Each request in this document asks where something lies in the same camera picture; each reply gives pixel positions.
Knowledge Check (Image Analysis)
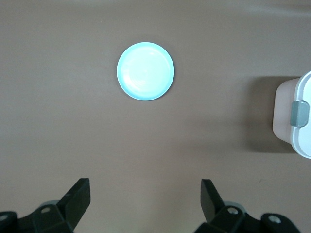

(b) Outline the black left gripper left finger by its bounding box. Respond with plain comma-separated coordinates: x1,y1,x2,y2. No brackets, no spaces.
0,178,91,233

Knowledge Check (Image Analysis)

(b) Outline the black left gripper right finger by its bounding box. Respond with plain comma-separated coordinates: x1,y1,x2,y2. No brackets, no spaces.
195,179,299,233

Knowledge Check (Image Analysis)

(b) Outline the white lidded storage box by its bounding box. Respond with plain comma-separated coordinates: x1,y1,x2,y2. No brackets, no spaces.
272,70,311,160

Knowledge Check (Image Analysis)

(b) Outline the light blue round plate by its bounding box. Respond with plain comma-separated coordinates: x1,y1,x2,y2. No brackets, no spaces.
116,42,175,101

